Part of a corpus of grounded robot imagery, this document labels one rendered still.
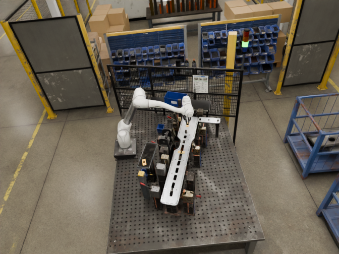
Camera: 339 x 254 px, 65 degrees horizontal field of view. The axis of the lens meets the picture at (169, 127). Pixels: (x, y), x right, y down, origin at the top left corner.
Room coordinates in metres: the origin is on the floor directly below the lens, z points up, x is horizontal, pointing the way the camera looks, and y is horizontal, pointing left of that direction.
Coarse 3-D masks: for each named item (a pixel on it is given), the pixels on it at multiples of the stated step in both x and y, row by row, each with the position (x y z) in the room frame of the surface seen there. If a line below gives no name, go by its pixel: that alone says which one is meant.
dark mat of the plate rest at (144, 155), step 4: (148, 144) 2.15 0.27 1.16; (152, 144) 2.15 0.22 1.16; (156, 144) 2.14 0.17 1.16; (144, 148) 2.10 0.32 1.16; (148, 148) 2.09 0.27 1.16; (152, 148) 2.08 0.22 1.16; (144, 152) 2.03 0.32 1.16; (148, 152) 2.03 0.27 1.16; (152, 152) 2.02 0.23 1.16; (144, 156) 1.97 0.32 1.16; (148, 156) 1.97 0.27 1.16; (152, 156) 1.96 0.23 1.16; (140, 160) 1.92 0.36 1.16; (148, 160) 1.91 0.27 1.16; (140, 164) 1.86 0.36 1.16; (148, 164) 1.85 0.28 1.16
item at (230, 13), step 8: (240, 0) 6.01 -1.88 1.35; (224, 8) 6.01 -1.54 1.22; (232, 8) 5.59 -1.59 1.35; (240, 8) 5.54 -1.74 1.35; (248, 8) 5.49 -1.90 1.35; (256, 8) 5.44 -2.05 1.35; (264, 8) 5.39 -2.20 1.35; (272, 8) 5.35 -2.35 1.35; (280, 8) 5.29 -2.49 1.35; (288, 8) 5.28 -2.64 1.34; (232, 16) 5.41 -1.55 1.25; (240, 16) 5.26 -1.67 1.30; (248, 16) 5.26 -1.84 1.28; (256, 16) 5.27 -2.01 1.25; (288, 16) 5.28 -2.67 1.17; (280, 32) 5.48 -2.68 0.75; (280, 40) 5.28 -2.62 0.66; (280, 48) 5.28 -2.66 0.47; (280, 56) 5.28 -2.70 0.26; (280, 64) 5.27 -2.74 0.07
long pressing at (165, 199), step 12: (192, 120) 2.65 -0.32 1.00; (180, 132) 2.46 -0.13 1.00; (192, 132) 2.43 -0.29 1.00; (180, 144) 2.24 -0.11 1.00; (180, 168) 1.87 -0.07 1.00; (168, 180) 1.72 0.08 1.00; (180, 180) 1.71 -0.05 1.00; (168, 192) 1.58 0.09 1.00; (180, 192) 1.56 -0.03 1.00; (168, 204) 1.44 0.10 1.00
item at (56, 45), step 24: (24, 24) 4.38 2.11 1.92; (48, 24) 4.37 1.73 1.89; (72, 24) 4.35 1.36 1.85; (24, 48) 4.39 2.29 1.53; (48, 48) 4.37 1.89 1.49; (72, 48) 4.35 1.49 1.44; (48, 72) 4.37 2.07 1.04; (72, 72) 4.37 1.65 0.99; (96, 72) 4.33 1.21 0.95; (48, 96) 4.39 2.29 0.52; (72, 96) 4.38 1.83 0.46; (96, 96) 4.38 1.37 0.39
